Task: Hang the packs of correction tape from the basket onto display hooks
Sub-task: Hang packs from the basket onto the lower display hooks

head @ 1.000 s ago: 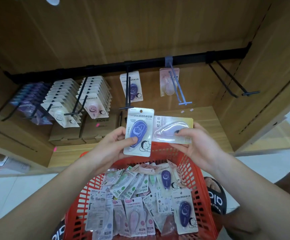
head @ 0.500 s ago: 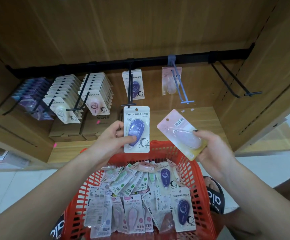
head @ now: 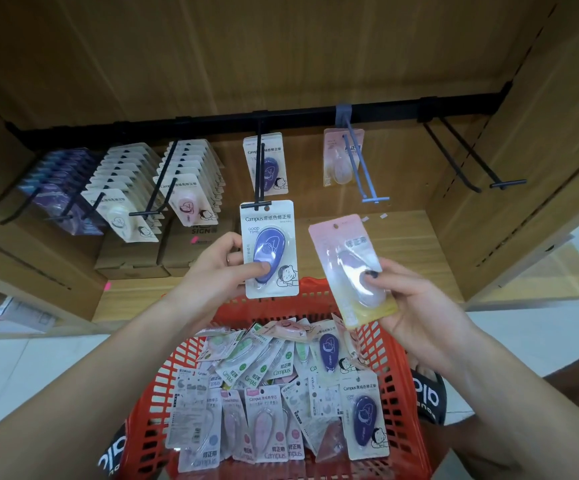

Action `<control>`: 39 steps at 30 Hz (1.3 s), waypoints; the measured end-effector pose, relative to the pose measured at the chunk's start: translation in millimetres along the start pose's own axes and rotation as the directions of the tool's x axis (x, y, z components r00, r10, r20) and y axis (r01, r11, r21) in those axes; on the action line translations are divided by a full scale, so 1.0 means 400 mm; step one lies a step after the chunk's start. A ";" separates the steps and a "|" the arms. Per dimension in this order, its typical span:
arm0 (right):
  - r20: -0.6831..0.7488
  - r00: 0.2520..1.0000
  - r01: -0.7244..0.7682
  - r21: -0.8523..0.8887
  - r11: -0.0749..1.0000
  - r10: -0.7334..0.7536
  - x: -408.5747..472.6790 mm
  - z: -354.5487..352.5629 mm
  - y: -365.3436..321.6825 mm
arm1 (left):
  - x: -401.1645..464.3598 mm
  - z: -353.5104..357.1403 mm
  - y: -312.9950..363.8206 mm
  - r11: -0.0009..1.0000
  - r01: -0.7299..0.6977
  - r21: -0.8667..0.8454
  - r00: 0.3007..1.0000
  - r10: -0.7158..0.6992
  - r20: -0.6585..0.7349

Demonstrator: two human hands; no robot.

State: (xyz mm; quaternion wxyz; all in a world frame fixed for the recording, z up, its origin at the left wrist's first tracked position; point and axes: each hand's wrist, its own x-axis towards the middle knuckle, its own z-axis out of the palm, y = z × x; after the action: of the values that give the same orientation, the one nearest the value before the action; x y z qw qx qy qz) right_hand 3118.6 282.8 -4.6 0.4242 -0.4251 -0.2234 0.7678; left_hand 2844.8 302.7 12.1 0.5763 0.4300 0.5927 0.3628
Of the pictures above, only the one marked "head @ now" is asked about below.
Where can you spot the person's left hand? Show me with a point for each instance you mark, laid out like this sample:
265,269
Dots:
209,279

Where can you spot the person's right hand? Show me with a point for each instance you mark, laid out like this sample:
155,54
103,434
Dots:
429,324

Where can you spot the person's right thumb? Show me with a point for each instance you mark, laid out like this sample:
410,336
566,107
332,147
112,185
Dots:
377,280

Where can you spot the person's left thumb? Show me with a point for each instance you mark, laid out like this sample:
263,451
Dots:
254,271

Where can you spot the purple correction tape packet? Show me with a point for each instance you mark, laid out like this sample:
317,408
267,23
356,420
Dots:
269,164
269,224

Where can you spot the pink correction tape packet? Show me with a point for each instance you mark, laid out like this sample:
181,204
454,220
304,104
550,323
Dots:
342,244
337,159

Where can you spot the person's right forearm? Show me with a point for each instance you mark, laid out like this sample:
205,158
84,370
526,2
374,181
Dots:
524,409

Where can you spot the person's left forearm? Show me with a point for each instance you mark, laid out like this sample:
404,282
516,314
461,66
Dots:
79,389

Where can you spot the brown cardboard box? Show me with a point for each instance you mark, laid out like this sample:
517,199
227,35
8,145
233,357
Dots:
189,249
129,257

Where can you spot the row of rose hanging packets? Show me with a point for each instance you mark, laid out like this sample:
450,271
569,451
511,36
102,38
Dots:
194,179

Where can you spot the red plastic shopping basket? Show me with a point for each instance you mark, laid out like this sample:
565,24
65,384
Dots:
399,394

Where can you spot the blue display hook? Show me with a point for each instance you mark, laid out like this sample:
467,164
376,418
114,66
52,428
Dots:
357,164

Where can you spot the pile of mixed tape packs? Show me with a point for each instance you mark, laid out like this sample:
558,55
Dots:
269,394

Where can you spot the row of cream hanging packets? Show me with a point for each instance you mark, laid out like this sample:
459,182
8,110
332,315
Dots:
119,194

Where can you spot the row of lilac hanging packets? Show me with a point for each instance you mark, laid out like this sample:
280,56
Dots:
64,194

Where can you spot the wooden shelf unit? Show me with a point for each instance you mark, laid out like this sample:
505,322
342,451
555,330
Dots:
319,44

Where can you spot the white flat box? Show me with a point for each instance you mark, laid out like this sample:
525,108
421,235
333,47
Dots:
14,314

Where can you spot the black metal rail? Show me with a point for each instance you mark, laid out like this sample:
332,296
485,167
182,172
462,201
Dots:
294,117

